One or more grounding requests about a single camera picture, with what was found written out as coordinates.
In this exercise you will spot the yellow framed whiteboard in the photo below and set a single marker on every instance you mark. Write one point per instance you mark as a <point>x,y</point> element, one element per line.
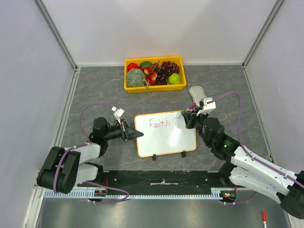
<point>163,133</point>

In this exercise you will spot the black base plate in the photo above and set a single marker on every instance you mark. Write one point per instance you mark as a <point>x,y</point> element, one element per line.
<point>164,182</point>

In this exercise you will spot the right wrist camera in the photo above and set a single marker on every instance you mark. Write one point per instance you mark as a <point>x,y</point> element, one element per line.
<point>206,106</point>

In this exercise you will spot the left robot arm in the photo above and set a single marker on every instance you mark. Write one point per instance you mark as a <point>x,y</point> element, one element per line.
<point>66,167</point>

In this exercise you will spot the green netted melon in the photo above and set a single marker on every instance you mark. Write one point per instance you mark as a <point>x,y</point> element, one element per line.
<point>135,78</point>

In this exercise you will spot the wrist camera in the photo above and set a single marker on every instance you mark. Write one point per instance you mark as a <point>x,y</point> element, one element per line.
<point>206,106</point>
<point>118,112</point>

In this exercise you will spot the green orange mango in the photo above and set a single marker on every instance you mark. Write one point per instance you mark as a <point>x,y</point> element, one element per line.
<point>145,64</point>

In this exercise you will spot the red apple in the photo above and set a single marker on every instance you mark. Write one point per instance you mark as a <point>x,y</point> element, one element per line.
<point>131,66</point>

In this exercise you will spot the red yellow cherry bunch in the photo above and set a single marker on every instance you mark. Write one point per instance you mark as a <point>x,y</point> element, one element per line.
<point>151,74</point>

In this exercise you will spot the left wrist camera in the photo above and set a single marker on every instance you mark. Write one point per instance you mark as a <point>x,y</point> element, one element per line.
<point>118,112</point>

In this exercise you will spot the yellow plastic bin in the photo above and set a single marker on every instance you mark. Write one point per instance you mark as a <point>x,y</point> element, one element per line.
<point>177,59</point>

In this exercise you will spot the grey round eraser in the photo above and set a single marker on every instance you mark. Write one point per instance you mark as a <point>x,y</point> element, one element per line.
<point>197,93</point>

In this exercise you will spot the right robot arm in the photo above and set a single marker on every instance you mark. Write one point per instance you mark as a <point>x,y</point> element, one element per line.
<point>244,168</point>

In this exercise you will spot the dark purple grape bunch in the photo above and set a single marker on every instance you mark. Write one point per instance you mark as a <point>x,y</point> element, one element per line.
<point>165,71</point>

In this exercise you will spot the green pear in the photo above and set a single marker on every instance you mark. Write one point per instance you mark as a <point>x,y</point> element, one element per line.
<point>174,79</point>

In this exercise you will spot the red marker pen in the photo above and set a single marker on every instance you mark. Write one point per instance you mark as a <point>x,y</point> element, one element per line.
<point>264,217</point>

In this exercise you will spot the slotted cable duct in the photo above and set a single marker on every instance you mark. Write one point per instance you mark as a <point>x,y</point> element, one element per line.
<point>92,193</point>

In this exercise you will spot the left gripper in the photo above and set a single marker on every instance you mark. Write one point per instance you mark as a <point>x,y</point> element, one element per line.
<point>127,133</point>

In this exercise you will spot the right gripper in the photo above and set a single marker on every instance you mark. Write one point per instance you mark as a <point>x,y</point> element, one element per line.
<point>190,116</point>

